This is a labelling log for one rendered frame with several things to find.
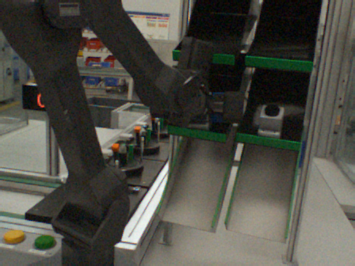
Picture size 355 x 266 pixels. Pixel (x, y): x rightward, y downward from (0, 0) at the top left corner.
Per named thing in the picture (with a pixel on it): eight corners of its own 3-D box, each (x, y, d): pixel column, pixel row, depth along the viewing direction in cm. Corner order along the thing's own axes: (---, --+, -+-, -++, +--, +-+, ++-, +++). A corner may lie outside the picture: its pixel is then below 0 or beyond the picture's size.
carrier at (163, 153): (165, 166, 131) (167, 132, 128) (101, 158, 134) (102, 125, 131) (177, 148, 154) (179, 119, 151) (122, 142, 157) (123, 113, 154)
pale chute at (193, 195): (215, 233, 80) (213, 226, 76) (159, 220, 84) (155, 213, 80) (242, 127, 93) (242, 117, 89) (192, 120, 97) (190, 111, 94)
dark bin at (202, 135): (225, 144, 77) (226, 115, 72) (167, 134, 81) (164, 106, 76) (250, 78, 97) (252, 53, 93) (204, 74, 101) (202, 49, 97)
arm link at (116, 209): (92, 260, 45) (93, 213, 44) (47, 234, 50) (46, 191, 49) (128, 239, 51) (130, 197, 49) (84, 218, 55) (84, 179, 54)
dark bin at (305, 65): (311, 74, 70) (318, 37, 66) (244, 67, 75) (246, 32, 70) (319, 20, 91) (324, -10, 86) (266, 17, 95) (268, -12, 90)
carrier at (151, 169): (148, 192, 107) (150, 152, 104) (71, 182, 111) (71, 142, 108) (165, 166, 130) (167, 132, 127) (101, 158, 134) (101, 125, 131)
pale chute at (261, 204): (286, 244, 77) (287, 237, 74) (225, 229, 82) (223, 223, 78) (303, 134, 91) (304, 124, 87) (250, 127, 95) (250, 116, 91)
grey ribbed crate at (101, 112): (146, 140, 285) (147, 111, 279) (71, 131, 294) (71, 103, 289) (158, 128, 325) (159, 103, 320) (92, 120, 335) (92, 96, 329)
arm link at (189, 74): (176, 104, 54) (193, 26, 54) (134, 96, 59) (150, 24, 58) (210, 115, 64) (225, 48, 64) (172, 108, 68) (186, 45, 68)
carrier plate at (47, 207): (120, 236, 83) (121, 227, 82) (24, 220, 86) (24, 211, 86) (146, 195, 106) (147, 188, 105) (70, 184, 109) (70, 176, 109)
